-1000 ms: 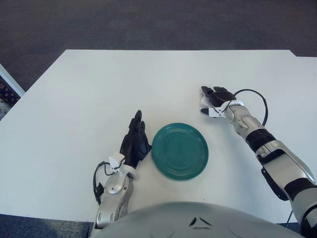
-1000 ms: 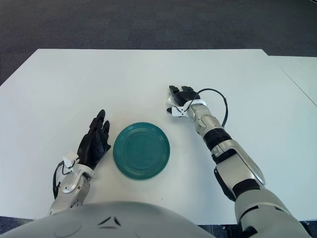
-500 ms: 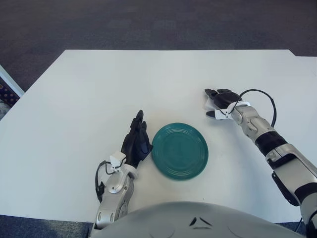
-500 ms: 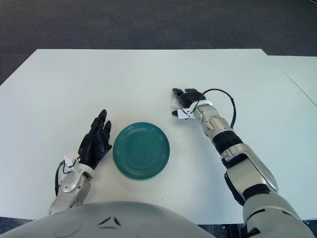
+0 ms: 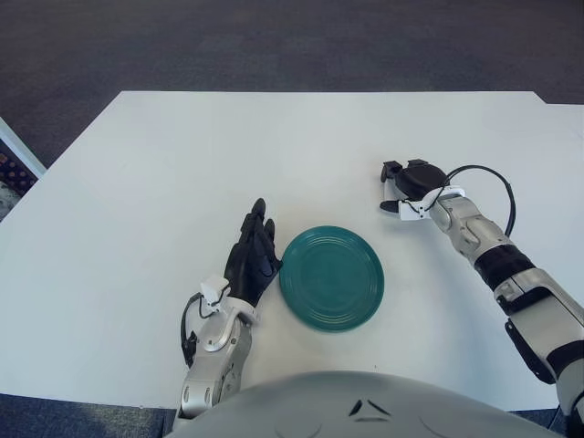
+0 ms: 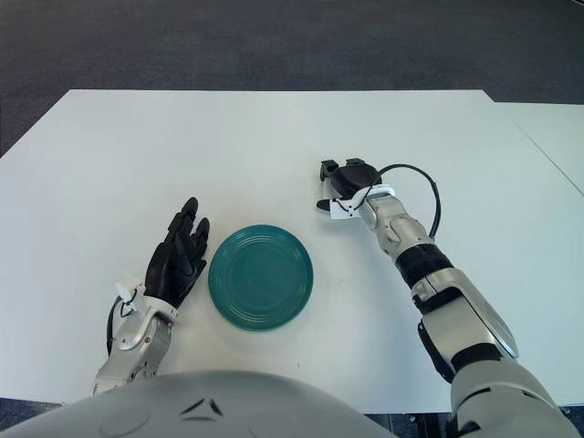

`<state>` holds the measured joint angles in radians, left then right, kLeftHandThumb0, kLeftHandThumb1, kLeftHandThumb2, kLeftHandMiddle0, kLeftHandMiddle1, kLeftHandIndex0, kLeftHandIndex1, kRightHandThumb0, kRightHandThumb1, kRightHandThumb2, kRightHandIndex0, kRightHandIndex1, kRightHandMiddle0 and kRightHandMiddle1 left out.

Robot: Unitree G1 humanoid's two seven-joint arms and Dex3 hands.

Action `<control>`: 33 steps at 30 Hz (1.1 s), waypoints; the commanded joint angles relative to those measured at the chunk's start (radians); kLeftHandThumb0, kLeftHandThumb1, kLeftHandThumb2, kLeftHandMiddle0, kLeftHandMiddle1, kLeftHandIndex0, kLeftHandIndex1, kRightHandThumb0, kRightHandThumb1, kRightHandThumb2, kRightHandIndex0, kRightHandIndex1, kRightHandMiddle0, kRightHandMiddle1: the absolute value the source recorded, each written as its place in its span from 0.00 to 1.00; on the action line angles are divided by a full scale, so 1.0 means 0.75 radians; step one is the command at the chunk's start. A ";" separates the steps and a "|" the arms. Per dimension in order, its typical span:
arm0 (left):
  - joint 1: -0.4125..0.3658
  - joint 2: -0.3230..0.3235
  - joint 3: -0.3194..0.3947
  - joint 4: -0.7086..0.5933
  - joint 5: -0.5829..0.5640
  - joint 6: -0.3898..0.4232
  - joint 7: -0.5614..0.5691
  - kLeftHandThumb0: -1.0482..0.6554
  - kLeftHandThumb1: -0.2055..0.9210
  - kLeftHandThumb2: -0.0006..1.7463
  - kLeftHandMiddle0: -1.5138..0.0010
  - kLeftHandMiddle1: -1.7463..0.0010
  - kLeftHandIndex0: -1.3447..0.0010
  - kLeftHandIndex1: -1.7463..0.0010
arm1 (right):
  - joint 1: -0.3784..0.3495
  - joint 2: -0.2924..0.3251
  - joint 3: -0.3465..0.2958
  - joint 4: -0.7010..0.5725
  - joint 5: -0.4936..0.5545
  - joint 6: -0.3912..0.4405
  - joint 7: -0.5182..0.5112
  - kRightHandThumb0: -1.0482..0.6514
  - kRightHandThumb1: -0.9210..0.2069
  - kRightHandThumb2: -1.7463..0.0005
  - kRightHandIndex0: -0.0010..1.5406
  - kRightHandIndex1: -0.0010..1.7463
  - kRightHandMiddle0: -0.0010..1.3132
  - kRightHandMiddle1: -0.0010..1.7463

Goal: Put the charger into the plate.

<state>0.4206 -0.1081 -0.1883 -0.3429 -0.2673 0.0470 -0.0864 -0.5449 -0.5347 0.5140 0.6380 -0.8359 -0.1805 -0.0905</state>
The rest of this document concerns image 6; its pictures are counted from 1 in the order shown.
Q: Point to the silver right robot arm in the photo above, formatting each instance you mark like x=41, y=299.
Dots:
x=456, y=283

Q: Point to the grey robot torso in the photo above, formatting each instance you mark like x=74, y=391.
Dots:
x=205, y=410

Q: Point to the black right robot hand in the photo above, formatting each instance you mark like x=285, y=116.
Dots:
x=356, y=180

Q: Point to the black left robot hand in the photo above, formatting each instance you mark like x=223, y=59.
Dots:
x=175, y=260

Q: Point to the white right wrist connector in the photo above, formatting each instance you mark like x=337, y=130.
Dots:
x=340, y=210

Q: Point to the white left wrist connector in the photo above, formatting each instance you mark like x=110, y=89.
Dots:
x=128, y=289

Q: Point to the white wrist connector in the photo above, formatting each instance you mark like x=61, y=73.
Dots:
x=340, y=210
x=128, y=289

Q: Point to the teal green round plate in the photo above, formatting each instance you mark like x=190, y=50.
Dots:
x=261, y=278

